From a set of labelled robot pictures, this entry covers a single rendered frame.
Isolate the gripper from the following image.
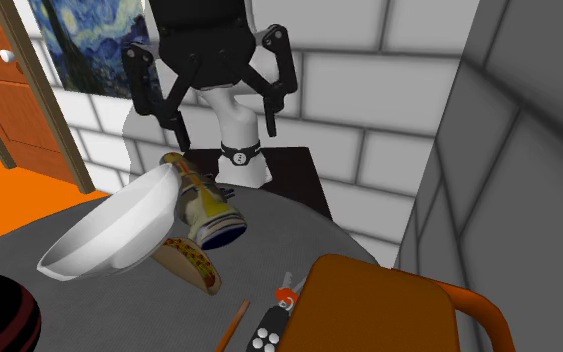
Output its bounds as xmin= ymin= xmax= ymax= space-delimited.
xmin=121 ymin=0 xmax=300 ymax=153

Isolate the taco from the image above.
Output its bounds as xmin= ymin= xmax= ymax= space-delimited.
xmin=151 ymin=236 xmax=223 ymax=297

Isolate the white bowl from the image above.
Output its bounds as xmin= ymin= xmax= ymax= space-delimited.
xmin=36 ymin=162 xmax=183 ymax=283

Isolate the orange chair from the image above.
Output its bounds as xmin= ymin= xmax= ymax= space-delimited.
xmin=275 ymin=252 xmax=517 ymax=352

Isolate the black key fob with keys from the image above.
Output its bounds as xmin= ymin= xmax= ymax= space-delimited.
xmin=245 ymin=270 xmax=309 ymax=352

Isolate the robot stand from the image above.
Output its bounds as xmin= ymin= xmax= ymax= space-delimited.
xmin=182 ymin=145 xmax=334 ymax=222

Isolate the blue starry night wall picture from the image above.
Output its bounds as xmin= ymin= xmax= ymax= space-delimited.
xmin=27 ymin=0 xmax=161 ymax=100

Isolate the orange wooden door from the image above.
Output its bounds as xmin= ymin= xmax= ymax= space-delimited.
xmin=0 ymin=0 xmax=98 ymax=195

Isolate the orange pencil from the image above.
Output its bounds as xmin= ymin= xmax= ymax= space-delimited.
xmin=213 ymin=299 xmax=252 ymax=352

